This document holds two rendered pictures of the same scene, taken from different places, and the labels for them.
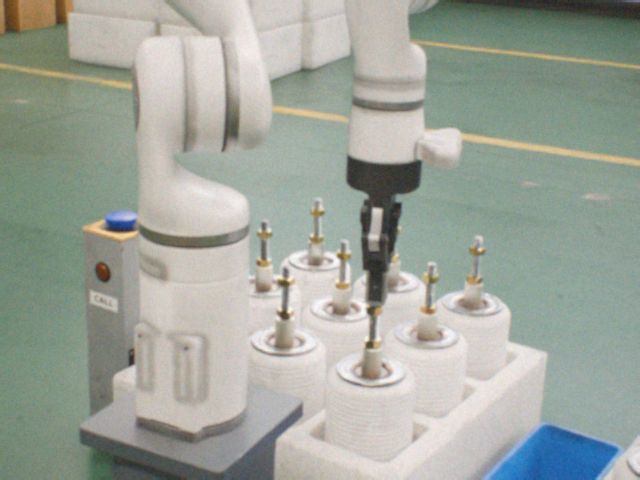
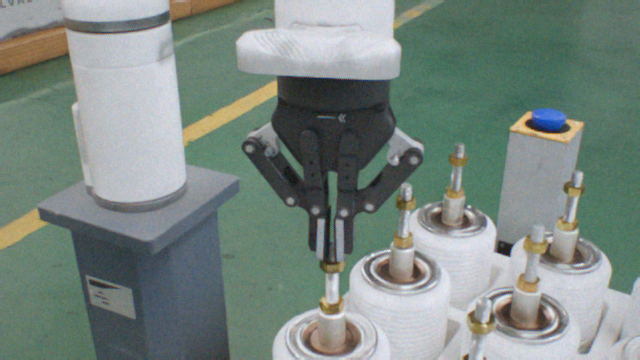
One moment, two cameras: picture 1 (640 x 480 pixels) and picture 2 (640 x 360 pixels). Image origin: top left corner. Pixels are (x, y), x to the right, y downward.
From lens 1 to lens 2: 1.15 m
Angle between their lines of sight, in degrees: 82
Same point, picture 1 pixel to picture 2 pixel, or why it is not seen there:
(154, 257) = not seen: hidden behind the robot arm
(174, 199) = not seen: outside the picture
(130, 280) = (513, 175)
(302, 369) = (357, 296)
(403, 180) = (281, 79)
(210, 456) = (62, 200)
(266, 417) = (118, 222)
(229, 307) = (80, 91)
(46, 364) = (623, 265)
